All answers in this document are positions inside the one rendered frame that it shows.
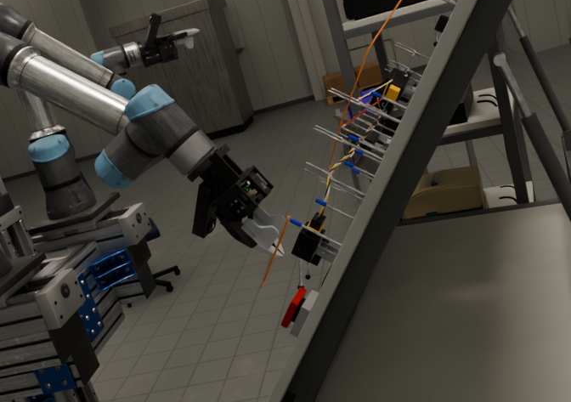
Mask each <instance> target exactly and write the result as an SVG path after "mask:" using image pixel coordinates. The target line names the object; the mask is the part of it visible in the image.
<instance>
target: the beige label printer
mask: <svg viewBox="0 0 571 402"><path fill-rule="evenodd" d="M487 208H489V203H488V200H487V196H486V191H483V184H482V180H481V176H480V172H479V168H477V167H476V166H473V167H457V168H451V169H445V170H440V171H436V172H432V173H427V174H425V175H422V176H421V179H420V181H419V183H418V185H417V186H416V189H415V191H414V193H413V195H412V196H411V198H410V200H409V202H408V204H407V206H406V208H405V209H404V212H403V214H402V216H401V218H400V220H399V221H405V220H411V219H417V218H428V217H434V216H440V215H446V214H452V213H458V212H469V211H475V210H481V209H487Z"/></svg>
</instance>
